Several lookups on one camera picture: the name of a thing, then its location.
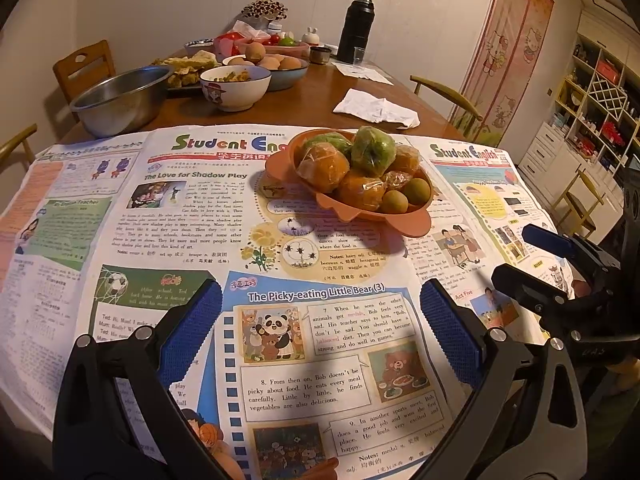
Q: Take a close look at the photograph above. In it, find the small green fruit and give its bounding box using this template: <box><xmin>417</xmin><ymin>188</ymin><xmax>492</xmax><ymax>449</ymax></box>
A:
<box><xmin>350</xmin><ymin>126</ymin><xmax>397</xmax><ymax>178</ymax></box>

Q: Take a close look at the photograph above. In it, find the small printed newspaper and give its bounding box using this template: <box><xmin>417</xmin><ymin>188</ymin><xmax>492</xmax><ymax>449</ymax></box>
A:
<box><xmin>405</xmin><ymin>135</ymin><xmax>576</xmax><ymax>346</ymax></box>

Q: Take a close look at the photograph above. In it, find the plastic-wrapped orange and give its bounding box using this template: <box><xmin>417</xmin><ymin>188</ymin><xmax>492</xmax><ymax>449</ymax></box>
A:
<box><xmin>387</xmin><ymin>146</ymin><xmax>421</xmax><ymax>176</ymax></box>
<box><xmin>295</xmin><ymin>144</ymin><xmax>350</xmax><ymax>193</ymax></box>
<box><xmin>337</xmin><ymin>170</ymin><xmax>388</xmax><ymax>212</ymax></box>
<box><xmin>382</xmin><ymin>171</ymin><xmax>416</xmax><ymax>193</ymax></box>

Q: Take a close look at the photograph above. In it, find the bundle of paper straws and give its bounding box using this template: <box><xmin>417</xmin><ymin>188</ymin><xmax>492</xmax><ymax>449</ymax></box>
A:
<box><xmin>241</xmin><ymin>0</ymin><xmax>289</xmax><ymax>21</ymax></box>

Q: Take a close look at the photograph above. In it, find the black thermos bottle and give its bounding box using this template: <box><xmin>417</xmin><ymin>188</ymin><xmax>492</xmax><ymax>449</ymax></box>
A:
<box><xmin>336</xmin><ymin>0</ymin><xmax>376</xmax><ymax>63</ymax></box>

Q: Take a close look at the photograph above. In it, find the flat white paper sheet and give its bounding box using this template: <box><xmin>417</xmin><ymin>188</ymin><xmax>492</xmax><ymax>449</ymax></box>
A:
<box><xmin>334</xmin><ymin>61</ymin><xmax>393</xmax><ymax>86</ymax></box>

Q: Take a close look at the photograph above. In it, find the cartoon print ceramic bowl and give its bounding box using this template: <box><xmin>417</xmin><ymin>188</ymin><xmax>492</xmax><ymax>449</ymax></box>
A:
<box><xmin>200</xmin><ymin>64</ymin><xmax>272</xmax><ymax>112</ymax></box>

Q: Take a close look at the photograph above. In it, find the white cube shelf unit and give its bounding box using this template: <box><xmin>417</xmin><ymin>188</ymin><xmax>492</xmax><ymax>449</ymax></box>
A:
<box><xmin>550</xmin><ymin>35</ymin><xmax>640</xmax><ymax>171</ymax></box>

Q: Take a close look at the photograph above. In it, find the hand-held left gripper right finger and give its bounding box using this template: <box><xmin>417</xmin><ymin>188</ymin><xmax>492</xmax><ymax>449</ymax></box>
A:
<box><xmin>420</xmin><ymin>278</ymin><xmax>588</xmax><ymax>480</ymax></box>

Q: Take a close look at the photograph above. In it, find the crumpled white tissue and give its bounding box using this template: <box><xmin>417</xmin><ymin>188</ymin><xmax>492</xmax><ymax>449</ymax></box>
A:
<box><xmin>332</xmin><ymin>88</ymin><xmax>421</xmax><ymax>128</ymax></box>

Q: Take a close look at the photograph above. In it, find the pink food container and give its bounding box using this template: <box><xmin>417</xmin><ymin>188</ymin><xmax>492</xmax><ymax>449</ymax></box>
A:
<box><xmin>235</xmin><ymin>35</ymin><xmax>311</xmax><ymax>58</ymax></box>

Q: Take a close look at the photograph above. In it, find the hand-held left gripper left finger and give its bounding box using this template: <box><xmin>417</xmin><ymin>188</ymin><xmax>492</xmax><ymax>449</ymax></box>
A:
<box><xmin>52</xmin><ymin>280</ymin><xmax>224</xmax><ymax>480</ymax></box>

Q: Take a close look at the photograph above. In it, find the pink cartoon door curtain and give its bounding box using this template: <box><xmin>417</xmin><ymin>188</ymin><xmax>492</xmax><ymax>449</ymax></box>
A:
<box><xmin>447</xmin><ymin>0</ymin><xmax>555</xmax><ymax>141</ymax></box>

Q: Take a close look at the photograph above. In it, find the white drawer cabinet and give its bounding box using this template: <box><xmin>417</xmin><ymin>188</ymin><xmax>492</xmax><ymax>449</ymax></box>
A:
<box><xmin>517</xmin><ymin>122</ymin><xmax>568</xmax><ymax>186</ymax></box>

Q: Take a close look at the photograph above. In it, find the stainless steel bowl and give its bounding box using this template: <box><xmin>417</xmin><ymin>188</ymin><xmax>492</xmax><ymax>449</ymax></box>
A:
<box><xmin>69</xmin><ymin>65</ymin><xmax>174</xmax><ymax>138</ymax></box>

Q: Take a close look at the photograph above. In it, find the blue ceramic bowl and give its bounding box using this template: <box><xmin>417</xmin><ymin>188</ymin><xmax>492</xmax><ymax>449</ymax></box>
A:
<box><xmin>222</xmin><ymin>55</ymin><xmax>310</xmax><ymax>92</ymax></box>

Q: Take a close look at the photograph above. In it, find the tray of fried food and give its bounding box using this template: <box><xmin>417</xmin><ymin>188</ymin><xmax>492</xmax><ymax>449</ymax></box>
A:
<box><xmin>152</xmin><ymin>50</ymin><xmax>221</xmax><ymax>91</ymax></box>

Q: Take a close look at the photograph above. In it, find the small round brown-green fruit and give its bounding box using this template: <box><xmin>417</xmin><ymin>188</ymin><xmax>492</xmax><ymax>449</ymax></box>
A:
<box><xmin>381</xmin><ymin>189</ymin><xmax>410</xmax><ymax>215</ymax></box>
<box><xmin>402</xmin><ymin>177</ymin><xmax>432</xmax><ymax>206</ymax></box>

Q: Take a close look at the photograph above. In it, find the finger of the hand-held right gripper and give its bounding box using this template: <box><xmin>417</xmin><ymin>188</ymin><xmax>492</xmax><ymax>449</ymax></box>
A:
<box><xmin>491</xmin><ymin>263</ymin><xmax>571</xmax><ymax>321</ymax></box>
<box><xmin>521</xmin><ymin>224</ymin><xmax>588</xmax><ymax>263</ymax></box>

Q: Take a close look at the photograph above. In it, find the wooden chair with cutout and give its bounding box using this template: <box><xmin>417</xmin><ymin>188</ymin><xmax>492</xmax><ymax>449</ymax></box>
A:
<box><xmin>52</xmin><ymin>40</ymin><xmax>117</xmax><ymax>111</ymax></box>

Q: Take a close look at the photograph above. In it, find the large printed newspaper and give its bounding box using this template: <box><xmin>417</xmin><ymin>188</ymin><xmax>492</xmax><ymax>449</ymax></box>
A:
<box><xmin>0</xmin><ymin>125</ymin><xmax>466</xmax><ymax>480</ymax></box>

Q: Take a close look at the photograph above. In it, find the large green fruit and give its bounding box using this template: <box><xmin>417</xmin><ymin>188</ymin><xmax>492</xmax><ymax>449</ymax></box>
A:
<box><xmin>300</xmin><ymin>131</ymin><xmax>353</xmax><ymax>158</ymax></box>

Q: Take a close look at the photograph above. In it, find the orange bear-shaped plastic plate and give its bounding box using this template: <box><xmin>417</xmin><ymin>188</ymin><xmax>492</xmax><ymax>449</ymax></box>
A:
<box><xmin>265</xmin><ymin>130</ymin><xmax>433</xmax><ymax>237</ymax></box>

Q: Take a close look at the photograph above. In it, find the red snack packet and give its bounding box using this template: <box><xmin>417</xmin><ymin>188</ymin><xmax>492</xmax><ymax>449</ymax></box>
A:
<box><xmin>215</xmin><ymin>32</ymin><xmax>246</xmax><ymax>58</ymax></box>

